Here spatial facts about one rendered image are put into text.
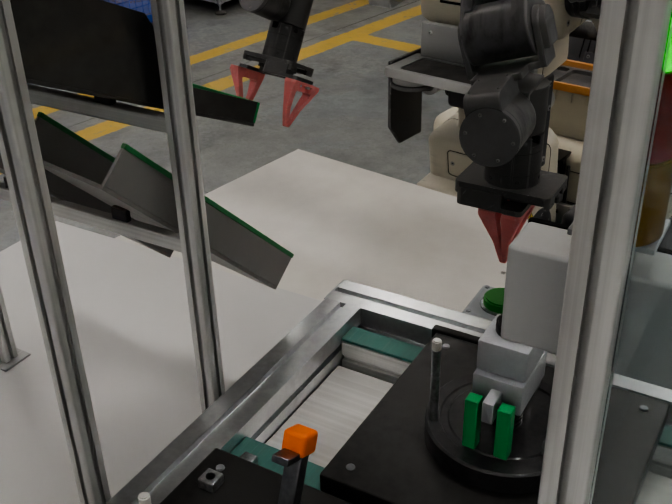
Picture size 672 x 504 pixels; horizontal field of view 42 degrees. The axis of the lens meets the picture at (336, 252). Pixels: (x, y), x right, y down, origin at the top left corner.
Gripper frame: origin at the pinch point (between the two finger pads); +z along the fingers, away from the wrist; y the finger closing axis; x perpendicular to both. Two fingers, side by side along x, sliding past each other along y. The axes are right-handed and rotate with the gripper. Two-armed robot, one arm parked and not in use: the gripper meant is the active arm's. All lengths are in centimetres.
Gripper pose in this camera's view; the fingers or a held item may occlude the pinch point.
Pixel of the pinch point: (504, 253)
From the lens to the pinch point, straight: 97.0
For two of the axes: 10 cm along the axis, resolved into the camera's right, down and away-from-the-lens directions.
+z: 0.2, 8.7, 4.9
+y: 8.7, 2.3, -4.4
